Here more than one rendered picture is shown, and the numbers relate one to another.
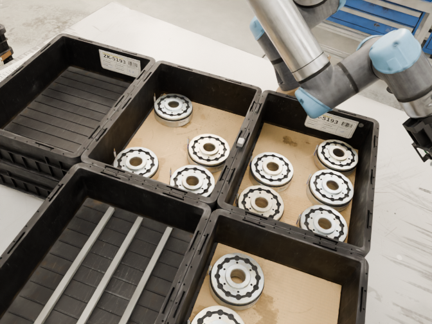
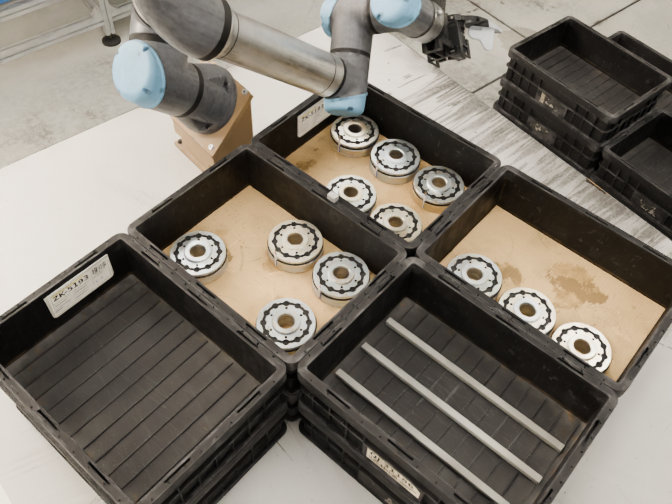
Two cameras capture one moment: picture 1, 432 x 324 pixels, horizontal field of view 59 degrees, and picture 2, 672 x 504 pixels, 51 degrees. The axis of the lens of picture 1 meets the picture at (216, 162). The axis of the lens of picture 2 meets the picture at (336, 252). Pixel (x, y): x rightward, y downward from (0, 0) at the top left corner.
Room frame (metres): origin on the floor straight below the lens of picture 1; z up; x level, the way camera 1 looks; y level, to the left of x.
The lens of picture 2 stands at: (0.24, 0.72, 1.88)
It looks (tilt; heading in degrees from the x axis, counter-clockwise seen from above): 52 degrees down; 294
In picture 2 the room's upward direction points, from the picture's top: 4 degrees clockwise
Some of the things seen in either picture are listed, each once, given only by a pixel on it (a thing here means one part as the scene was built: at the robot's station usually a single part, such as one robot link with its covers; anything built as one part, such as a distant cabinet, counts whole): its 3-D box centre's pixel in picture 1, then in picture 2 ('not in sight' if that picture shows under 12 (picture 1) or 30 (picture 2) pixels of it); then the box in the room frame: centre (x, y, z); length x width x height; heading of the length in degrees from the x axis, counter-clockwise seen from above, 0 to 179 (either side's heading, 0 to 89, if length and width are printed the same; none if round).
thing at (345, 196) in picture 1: (331, 186); (395, 156); (0.57, -0.27, 0.86); 0.10 x 0.10 x 0.01
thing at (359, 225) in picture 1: (300, 175); (373, 173); (0.59, -0.20, 0.87); 0.40 x 0.30 x 0.11; 167
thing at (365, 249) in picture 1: (306, 161); (375, 155); (0.59, -0.20, 0.92); 0.40 x 0.30 x 0.02; 167
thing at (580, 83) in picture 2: not in sight; (567, 120); (0.31, -1.18, 0.37); 0.40 x 0.30 x 0.45; 157
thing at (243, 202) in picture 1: (260, 204); (395, 223); (0.49, -0.11, 0.86); 0.10 x 0.10 x 0.01
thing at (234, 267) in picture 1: (237, 276); (474, 274); (0.32, -0.07, 0.86); 0.05 x 0.05 x 0.01
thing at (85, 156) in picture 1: (181, 123); (266, 244); (0.65, 0.09, 0.92); 0.40 x 0.30 x 0.02; 167
